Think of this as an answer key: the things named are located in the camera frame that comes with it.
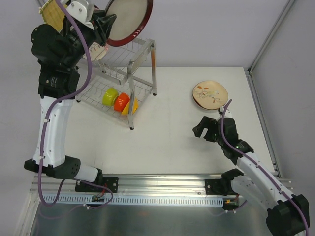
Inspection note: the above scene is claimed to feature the pink white round plate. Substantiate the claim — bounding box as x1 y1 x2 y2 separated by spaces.
89 42 109 61

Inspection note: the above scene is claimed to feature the dark red rimmed plate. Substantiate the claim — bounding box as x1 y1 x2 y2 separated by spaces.
105 0 154 47

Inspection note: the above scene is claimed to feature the beige bird round plate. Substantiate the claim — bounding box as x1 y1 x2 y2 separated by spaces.
192 81 228 111

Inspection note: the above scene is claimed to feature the woven bamboo tray plate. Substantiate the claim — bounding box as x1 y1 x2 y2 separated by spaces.
39 0 73 34

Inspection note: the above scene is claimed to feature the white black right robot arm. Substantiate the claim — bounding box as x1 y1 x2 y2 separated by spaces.
193 116 310 236

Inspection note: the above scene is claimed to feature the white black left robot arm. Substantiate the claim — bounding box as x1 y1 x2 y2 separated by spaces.
24 10 117 192

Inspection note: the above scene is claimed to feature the stainless steel dish rack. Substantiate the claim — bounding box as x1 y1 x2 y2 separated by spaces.
76 39 157 130

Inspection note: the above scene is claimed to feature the lime green bowl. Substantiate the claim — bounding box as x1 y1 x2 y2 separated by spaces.
102 87 119 107

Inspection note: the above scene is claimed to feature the orange bowl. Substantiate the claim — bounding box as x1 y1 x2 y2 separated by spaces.
114 93 130 112

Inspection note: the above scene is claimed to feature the yellow bowl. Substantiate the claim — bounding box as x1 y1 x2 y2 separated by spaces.
121 97 138 116

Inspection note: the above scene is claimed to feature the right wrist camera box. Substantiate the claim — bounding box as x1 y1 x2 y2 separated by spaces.
217 106 233 120

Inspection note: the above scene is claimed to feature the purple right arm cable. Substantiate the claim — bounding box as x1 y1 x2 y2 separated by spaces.
206 99 311 236

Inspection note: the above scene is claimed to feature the aluminium right frame post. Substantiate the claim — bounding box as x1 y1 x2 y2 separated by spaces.
247 0 298 74

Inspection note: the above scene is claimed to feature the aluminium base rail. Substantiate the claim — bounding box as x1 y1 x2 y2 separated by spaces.
29 173 296 199

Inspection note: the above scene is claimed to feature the white slotted cable duct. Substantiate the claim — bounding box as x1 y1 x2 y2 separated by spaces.
39 194 224 207

